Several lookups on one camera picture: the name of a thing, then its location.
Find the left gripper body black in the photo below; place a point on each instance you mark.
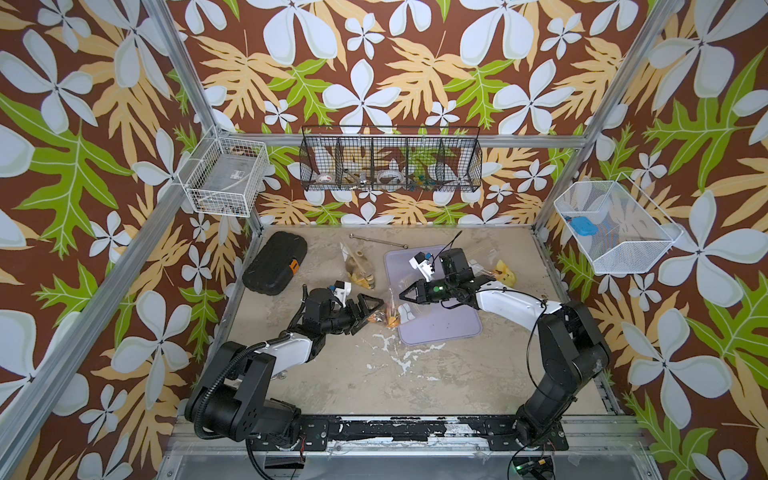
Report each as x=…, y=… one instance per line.
x=339, y=319

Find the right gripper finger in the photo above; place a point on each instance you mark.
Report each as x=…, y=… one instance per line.
x=418, y=288
x=414, y=297

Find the ziploc bag right with yellow toy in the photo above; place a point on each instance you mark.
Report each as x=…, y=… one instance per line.
x=491, y=265

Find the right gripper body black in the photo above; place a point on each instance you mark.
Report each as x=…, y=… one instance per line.
x=441, y=290

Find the metal rod tool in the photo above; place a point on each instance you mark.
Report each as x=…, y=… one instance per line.
x=379, y=241

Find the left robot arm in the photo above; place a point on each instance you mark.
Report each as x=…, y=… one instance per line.
x=230, y=400

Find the ziploc bag with yellow cookies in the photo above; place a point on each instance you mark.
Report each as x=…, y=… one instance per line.
x=394, y=312

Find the blue object in basket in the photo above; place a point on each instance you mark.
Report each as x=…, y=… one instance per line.
x=583, y=226

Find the black hard case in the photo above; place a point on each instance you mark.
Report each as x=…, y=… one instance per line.
x=276, y=264

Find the black wire basket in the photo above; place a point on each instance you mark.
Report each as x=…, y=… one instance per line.
x=390, y=158

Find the ziploc bag with brown items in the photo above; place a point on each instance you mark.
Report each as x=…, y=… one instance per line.
x=359, y=269

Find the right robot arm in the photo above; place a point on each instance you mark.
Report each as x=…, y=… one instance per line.
x=573, y=350

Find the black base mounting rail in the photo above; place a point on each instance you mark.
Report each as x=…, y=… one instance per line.
x=315, y=433

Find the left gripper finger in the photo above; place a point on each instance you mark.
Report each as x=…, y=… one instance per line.
x=367, y=303
x=359, y=324

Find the lavender plastic tray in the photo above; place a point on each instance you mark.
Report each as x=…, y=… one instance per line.
x=421, y=324

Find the white wire basket left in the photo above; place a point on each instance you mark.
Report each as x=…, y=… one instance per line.
x=223, y=174

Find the white mesh basket right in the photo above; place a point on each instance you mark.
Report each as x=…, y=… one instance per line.
x=634, y=231

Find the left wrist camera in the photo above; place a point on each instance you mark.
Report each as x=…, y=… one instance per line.
x=341, y=291

